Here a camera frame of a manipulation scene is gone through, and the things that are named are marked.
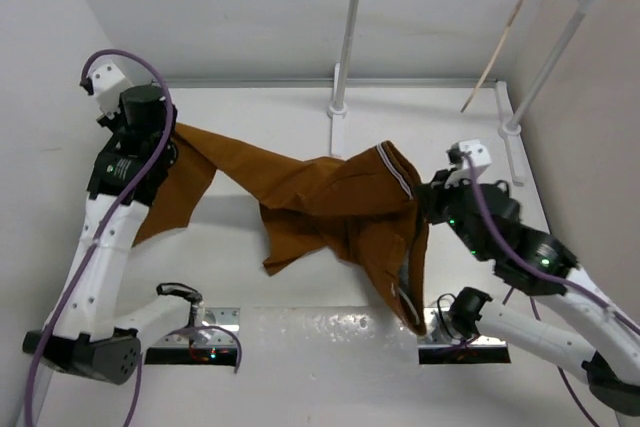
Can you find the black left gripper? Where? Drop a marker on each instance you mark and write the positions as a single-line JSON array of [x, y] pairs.
[[117, 122]]

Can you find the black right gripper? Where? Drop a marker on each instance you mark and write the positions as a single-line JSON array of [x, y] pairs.
[[430, 192]]

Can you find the brown trousers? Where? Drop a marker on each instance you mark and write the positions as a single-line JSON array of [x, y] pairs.
[[365, 209]]

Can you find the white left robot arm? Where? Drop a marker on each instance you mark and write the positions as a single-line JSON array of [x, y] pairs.
[[89, 339]]

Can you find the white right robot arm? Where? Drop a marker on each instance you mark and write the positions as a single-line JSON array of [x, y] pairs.
[[602, 351]]

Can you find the wooden clothes hanger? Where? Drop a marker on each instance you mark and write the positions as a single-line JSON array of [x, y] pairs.
[[495, 54]]

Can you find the white clothes rack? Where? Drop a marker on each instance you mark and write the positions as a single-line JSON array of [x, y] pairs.
[[510, 127]]

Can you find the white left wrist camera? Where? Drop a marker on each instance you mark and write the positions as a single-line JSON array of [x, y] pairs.
[[105, 84]]

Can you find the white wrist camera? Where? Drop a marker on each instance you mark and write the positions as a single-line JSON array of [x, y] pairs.
[[462, 154], [105, 84]]

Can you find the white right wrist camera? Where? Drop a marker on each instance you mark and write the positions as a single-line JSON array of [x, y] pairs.
[[462, 154]]

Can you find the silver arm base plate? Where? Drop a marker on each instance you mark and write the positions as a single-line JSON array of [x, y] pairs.
[[442, 346]]

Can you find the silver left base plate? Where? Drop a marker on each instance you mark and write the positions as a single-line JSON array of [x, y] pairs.
[[214, 345]]

